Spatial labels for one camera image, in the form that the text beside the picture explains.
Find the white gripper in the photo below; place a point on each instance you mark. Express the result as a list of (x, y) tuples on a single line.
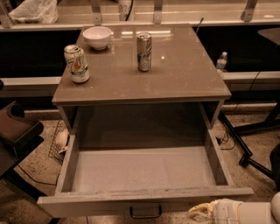
[(226, 212)]

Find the grey top drawer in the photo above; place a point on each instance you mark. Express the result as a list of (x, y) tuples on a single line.
[(145, 159)]

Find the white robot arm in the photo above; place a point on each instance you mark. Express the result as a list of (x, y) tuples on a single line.
[(259, 212)]

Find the grey cabinet with glossy top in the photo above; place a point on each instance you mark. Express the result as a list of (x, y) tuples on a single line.
[(153, 87)]

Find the black stand legs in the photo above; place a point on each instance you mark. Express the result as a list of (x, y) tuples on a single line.
[(271, 122)]

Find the clear plastic water bottle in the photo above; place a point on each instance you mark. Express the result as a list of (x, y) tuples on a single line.
[(222, 61)]

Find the white object in basket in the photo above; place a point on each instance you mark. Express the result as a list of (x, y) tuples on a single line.
[(61, 140)]

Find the tall silver drink can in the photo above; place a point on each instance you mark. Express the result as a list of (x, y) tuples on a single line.
[(144, 49)]

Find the green white soda can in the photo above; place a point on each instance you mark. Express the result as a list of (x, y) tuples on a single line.
[(76, 63)]

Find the white ceramic bowl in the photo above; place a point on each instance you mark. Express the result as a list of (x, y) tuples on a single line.
[(97, 37)]

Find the white cup with digits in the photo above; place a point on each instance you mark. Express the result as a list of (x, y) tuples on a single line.
[(125, 9)]

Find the white plastic bag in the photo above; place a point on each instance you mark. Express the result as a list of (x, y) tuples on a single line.
[(35, 11)]

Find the black drawer handle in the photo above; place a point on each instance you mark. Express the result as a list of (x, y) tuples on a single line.
[(143, 213)]

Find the wire mesh basket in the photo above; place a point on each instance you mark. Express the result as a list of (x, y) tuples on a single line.
[(54, 150)]

